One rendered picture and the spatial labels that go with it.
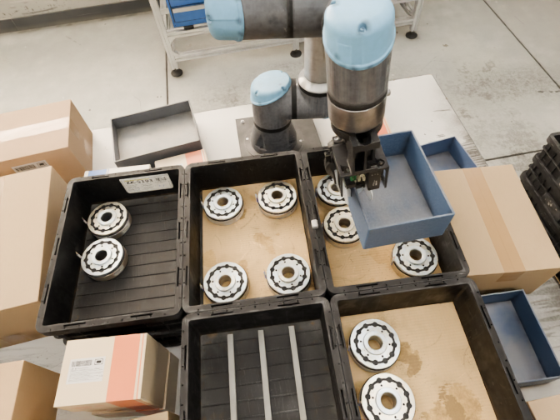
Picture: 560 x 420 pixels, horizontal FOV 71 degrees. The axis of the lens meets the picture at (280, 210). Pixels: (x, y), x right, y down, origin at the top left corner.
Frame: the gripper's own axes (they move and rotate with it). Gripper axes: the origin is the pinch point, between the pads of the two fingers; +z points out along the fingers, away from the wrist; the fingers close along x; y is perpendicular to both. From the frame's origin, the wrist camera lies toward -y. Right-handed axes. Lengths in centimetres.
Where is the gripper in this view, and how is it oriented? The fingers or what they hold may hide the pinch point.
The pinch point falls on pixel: (352, 187)
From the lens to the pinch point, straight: 72.5
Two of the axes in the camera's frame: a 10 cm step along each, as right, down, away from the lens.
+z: 1.5, 5.3, 8.4
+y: 1.5, 8.2, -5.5
